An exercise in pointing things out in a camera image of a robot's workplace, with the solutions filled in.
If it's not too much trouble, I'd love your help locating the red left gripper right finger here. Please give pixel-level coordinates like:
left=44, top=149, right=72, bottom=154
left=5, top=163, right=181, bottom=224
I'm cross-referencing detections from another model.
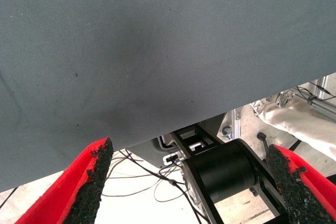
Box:
left=266, top=144, right=336, bottom=224

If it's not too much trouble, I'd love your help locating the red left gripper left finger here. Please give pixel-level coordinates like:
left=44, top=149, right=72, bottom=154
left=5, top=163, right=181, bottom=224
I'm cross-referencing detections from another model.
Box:
left=15, top=136, right=114, bottom=224

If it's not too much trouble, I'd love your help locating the black office chair base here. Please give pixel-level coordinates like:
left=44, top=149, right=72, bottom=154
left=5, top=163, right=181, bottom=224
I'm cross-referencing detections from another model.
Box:
left=256, top=132, right=271, bottom=157

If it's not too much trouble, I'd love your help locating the white cloth bundle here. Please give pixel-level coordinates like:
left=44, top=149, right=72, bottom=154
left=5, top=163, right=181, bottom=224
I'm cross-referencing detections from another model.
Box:
left=251, top=98, right=336, bottom=149

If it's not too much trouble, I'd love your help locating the aluminium table leg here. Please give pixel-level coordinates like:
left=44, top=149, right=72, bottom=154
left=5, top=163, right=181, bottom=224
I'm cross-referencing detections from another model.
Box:
left=222, top=108, right=243, bottom=141

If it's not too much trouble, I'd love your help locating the dark grey table cloth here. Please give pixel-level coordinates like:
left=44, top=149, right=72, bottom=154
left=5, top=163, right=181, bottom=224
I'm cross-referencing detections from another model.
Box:
left=0, top=0, right=336, bottom=194

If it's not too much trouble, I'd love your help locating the thin black looped floor cable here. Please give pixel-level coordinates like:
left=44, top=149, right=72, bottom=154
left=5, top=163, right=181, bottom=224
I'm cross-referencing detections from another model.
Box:
left=101, top=153, right=188, bottom=203

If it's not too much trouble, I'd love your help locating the black robot body frame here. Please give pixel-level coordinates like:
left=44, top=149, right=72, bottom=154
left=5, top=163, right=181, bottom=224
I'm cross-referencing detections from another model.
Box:
left=130, top=123, right=288, bottom=224

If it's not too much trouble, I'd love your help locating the aluminium profile frame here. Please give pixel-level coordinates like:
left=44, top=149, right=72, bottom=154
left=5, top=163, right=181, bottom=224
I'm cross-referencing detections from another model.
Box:
left=278, top=73, right=336, bottom=116

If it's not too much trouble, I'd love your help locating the black cable with inline connector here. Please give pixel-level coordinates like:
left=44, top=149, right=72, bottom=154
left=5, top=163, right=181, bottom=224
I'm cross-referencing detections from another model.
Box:
left=118, top=148, right=211, bottom=223

